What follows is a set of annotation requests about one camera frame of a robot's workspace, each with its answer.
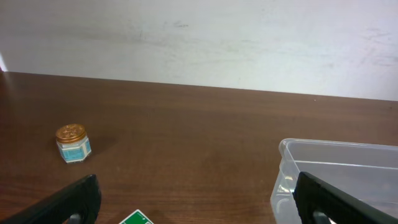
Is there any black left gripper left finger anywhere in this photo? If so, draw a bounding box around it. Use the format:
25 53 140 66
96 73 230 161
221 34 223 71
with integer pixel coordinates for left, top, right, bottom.
1 174 101 224

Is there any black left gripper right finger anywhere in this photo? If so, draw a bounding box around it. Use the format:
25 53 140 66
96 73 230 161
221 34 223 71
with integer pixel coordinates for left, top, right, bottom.
293 172 397 224

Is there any small jar gold lid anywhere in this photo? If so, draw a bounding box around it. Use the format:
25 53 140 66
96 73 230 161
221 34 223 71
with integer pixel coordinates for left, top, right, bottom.
55 124 91 164

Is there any clear plastic container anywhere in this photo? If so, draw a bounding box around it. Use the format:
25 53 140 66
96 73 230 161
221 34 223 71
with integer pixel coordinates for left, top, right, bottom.
271 139 397 223

